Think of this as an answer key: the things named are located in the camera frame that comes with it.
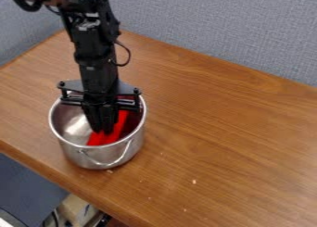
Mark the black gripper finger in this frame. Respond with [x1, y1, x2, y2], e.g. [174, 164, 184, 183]
[100, 105, 117, 133]
[81, 103, 101, 132]

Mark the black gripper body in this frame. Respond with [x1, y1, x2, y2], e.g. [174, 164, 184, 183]
[57, 58, 141, 113]

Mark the metal pot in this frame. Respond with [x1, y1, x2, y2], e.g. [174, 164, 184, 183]
[48, 97, 147, 170]

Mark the red plastic block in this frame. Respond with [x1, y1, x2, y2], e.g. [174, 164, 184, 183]
[87, 110, 128, 145]

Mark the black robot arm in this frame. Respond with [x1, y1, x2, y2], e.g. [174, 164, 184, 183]
[12, 0, 141, 133]

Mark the beige box under table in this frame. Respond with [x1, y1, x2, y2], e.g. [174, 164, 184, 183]
[57, 195, 101, 227]

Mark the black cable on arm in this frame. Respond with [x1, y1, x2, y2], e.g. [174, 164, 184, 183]
[111, 40, 132, 68]

